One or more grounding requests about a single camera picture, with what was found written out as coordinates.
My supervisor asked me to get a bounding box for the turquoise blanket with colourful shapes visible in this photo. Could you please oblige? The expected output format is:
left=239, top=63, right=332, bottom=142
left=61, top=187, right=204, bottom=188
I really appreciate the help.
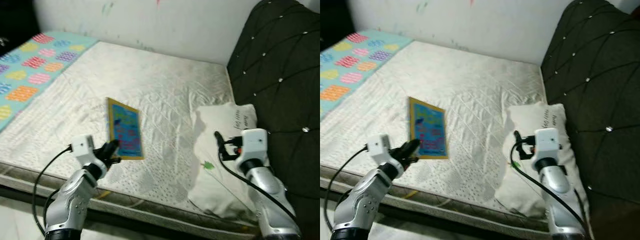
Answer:
left=320, top=30, right=415, bottom=121
left=0, top=32, right=99, bottom=133

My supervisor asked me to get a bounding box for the white pillow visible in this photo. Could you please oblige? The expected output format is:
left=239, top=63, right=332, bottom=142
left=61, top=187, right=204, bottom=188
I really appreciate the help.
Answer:
left=187, top=102, right=273, bottom=223
left=494, top=102, right=591, bottom=219

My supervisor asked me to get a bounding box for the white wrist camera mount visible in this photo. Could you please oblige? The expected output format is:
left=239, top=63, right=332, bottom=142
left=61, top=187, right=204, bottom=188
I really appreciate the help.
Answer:
left=70, top=135, right=96, bottom=166
left=534, top=128, right=561, bottom=161
left=241, top=128, right=270, bottom=164
left=366, top=134, right=394, bottom=165

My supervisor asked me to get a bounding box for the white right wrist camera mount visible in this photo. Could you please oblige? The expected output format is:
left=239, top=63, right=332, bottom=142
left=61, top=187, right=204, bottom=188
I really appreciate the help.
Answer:
left=534, top=128, right=561, bottom=161
left=241, top=128, right=270, bottom=164

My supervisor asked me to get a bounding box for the blue yellow children's book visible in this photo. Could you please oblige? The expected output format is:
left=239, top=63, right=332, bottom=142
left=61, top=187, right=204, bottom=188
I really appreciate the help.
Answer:
left=408, top=96, right=449, bottom=160
left=106, top=97, right=146, bottom=161

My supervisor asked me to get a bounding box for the dark tufted headboard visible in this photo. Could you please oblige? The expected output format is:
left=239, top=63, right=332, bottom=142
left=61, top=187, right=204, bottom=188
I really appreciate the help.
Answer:
left=540, top=0, right=640, bottom=240
left=226, top=0, right=321, bottom=240

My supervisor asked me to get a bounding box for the white quilted mattress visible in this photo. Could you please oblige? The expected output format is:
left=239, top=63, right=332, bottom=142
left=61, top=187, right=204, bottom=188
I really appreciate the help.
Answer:
left=0, top=41, right=261, bottom=237
left=320, top=40, right=551, bottom=234

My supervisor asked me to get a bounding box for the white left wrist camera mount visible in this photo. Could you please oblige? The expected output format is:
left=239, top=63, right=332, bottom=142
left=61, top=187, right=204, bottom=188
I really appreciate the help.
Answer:
left=70, top=135, right=96, bottom=166
left=366, top=134, right=394, bottom=165

